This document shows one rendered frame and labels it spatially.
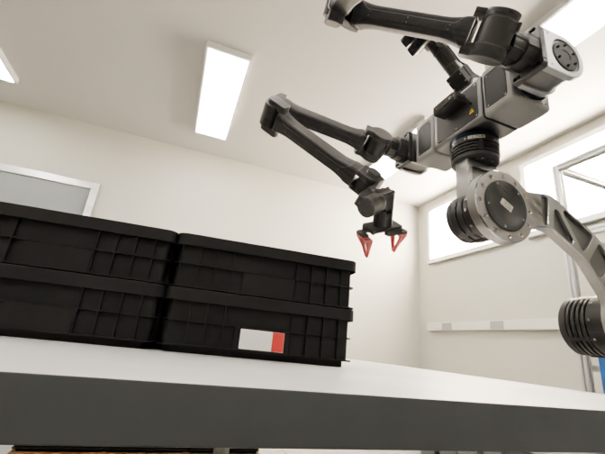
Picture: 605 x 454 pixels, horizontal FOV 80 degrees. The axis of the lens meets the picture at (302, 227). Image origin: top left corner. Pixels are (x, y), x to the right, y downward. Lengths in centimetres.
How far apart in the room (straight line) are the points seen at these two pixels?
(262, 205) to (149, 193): 124
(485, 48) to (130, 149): 389
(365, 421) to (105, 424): 19
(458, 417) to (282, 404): 16
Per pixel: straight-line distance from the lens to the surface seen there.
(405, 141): 136
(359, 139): 127
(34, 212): 83
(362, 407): 33
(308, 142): 111
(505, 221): 105
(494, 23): 98
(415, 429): 36
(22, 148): 457
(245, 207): 424
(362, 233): 107
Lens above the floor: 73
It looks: 19 degrees up
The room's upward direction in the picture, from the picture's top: 6 degrees clockwise
